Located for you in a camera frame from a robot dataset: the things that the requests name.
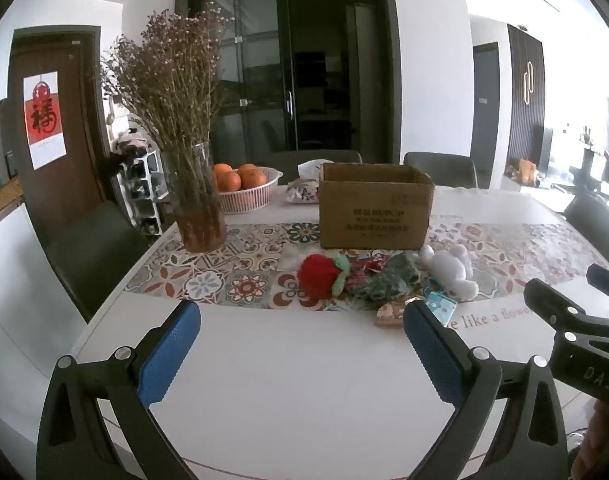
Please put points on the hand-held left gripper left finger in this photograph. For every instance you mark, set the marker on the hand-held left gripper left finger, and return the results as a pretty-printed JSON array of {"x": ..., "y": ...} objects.
[{"x": 167, "y": 355}]

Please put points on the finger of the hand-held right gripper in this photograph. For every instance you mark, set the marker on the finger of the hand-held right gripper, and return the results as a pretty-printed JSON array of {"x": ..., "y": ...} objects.
[
  {"x": 552, "y": 307},
  {"x": 607, "y": 277}
]

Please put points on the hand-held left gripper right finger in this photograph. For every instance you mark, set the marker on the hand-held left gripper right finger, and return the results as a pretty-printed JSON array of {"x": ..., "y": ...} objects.
[{"x": 432, "y": 350}]

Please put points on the blue tissue packet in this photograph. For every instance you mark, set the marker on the blue tissue packet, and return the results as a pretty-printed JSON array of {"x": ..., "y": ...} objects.
[{"x": 442, "y": 307}]

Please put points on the gold biscuit packet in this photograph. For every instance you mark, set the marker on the gold biscuit packet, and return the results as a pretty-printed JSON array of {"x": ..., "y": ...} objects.
[{"x": 390, "y": 315}]

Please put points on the white plush bear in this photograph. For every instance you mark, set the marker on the white plush bear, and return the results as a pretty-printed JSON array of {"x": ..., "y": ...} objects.
[{"x": 449, "y": 272}]

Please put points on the green patterned cloth toy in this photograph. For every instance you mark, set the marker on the green patterned cloth toy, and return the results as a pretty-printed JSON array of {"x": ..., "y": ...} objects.
[{"x": 389, "y": 280}]

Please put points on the red patterned cloth pouch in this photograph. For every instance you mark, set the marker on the red patterned cloth pouch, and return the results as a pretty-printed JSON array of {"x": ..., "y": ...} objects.
[{"x": 367, "y": 264}]

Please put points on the red strawberry plush toy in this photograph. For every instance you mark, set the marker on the red strawberry plush toy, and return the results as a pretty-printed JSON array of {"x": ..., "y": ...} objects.
[{"x": 317, "y": 275}]

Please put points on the brown cardboard box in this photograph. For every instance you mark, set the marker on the brown cardboard box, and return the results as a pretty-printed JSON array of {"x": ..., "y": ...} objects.
[{"x": 374, "y": 210}]

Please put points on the dark grey dining chair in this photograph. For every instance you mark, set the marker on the dark grey dining chair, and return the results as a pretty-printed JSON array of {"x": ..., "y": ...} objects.
[
  {"x": 92, "y": 260},
  {"x": 594, "y": 230},
  {"x": 442, "y": 170},
  {"x": 309, "y": 162}
]

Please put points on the patterned table runner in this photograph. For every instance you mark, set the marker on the patterned table runner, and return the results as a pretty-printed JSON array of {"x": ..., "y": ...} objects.
[{"x": 244, "y": 270}]

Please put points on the orange bag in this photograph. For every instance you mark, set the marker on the orange bag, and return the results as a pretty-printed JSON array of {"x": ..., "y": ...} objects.
[{"x": 528, "y": 171}]

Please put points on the white shoe rack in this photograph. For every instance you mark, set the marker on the white shoe rack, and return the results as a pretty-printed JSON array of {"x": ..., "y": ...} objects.
[{"x": 142, "y": 195}]

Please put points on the white cabinet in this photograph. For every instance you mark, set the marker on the white cabinet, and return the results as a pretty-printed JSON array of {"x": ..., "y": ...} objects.
[{"x": 14, "y": 285}]

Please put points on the white plastic fruit basket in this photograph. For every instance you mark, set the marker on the white plastic fruit basket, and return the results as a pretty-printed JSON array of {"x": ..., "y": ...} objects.
[{"x": 249, "y": 200}]

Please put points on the orange fruit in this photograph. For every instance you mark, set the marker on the orange fruit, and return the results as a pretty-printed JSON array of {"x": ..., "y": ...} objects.
[
  {"x": 246, "y": 168},
  {"x": 228, "y": 182},
  {"x": 223, "y": 169},
  {"x": 254, "y": 179}
]

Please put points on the dark interior door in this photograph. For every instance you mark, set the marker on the dark interior door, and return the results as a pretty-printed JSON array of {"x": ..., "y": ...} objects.
[{"x": 486, "y": 105}]

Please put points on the brown wooden door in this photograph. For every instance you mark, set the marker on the brown wooden door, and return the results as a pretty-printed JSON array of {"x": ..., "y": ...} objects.
[{"x": 79, "y": 125}]

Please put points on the red and white door poster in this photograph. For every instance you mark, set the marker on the red and white door poster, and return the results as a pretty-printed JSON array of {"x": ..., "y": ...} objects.
[{"x": 44, "y": 120}]

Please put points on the dried flower bunch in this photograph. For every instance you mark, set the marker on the dried flower bunch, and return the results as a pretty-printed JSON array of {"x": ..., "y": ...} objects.
[{"x": 169, "y": 75}]

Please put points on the dark framed glass sliding door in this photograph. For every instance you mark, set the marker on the dark framed glass sliding door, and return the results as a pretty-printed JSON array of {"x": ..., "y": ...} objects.
[{"x": 284, "y": 60}]

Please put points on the dark slatted wall panel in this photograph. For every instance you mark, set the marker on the dark slatted wall panel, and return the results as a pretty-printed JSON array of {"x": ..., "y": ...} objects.
[{"x": 524, "y": 90}]

